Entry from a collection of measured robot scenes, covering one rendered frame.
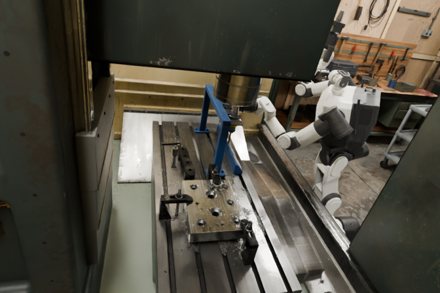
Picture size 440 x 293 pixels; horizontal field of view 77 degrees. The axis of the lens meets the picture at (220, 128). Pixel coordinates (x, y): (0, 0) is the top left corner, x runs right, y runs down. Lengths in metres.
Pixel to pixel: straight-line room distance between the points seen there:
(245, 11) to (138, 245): 1.16
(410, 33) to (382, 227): 4.15
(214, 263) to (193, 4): 0.86
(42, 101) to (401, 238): 1.23
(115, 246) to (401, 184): 1.26
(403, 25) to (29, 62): 4.87
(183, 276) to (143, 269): 0.38
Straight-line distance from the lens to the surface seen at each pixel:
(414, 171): 1.23
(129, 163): 1.86
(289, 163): 1.93
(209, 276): 1.09
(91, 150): 0.77
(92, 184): 0.84
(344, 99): 1.60
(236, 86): 0.89
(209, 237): 1.11
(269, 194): 1.67
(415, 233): 1.26
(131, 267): 1.43
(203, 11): 0.76
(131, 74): 1.99
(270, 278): 1.15
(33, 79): 0.59
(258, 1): 0.79
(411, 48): 5.21
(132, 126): 2.02
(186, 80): 2.01
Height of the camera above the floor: 1.81
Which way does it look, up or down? 28 degrees down
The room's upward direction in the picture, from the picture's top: 11 degrees clockwise
